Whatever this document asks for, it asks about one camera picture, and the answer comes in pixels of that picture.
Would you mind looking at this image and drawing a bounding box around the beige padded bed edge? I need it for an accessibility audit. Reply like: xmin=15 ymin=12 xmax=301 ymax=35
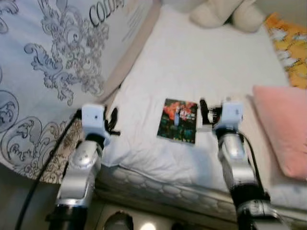
xmin=98 ymin=0 xmax=164 ymax=109

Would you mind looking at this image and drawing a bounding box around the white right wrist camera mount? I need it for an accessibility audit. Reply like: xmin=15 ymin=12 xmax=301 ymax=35
xmin=212 ymin=97 xmax=247 ymax=134

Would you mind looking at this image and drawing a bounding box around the dark book with red cover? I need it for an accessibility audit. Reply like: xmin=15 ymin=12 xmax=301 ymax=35
xmin=157 ymin=98 xmax=199 ymax=145

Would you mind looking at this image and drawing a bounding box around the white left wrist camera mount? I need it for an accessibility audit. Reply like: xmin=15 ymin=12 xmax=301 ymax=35
xmin=80 ymin=103 xmax=112 ymax=146

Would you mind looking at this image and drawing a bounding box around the yellow cartoon egg blanket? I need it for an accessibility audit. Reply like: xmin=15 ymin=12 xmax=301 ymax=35
xmin=263 ymin=12 xmax=307 ymax=91

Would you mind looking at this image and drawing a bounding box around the white bed quilt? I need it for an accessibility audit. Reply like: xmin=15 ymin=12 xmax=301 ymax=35
xmin=97 ymin=5 xmax=307 ymax=214

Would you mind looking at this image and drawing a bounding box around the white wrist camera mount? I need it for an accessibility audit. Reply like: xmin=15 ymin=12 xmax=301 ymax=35
xmin=212 ymin=97 xmax=247 ymax=134
xmin=80 ymin=103 xmax=112 ymax=146

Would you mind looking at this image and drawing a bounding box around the white ornament-print headboard cover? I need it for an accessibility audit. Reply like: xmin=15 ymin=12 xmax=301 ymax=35
xmin=0 ymin=0 xmax=162 ymax=185

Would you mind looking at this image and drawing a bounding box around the beige plush toy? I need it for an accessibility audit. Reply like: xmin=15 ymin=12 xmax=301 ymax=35
xmin=189 ymin=0 xmax=268 ymax=34

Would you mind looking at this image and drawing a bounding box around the grey robot left leg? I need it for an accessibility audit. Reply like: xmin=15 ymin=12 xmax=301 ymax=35
xmin=102 ymin=211 xmax=135 ymax=230

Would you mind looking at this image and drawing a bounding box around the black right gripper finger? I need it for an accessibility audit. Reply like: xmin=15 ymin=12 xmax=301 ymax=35
xmin=199 ymin=98 xmax=210 ymax=130

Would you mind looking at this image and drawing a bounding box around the pink pillow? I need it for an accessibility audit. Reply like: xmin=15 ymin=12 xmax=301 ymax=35
xmin=252 ymin=85 xmax=307 ymax=182

